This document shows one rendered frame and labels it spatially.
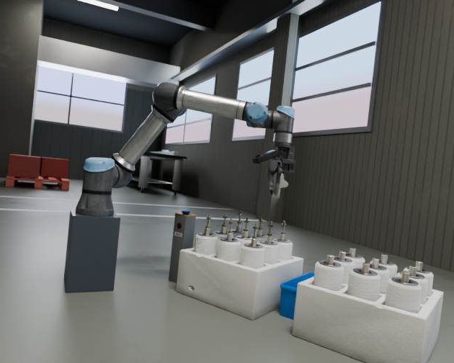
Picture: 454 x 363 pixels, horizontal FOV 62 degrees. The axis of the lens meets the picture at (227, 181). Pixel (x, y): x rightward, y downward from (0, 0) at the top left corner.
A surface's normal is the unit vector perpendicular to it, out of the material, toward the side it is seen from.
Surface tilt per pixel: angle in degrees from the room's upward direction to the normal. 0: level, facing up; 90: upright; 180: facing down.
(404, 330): 90
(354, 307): 90
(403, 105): 90
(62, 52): 90
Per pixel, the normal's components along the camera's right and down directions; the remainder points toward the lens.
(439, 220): -0.90, -0.08
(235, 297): -0.59, -0.04
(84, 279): 0.44, 0.07
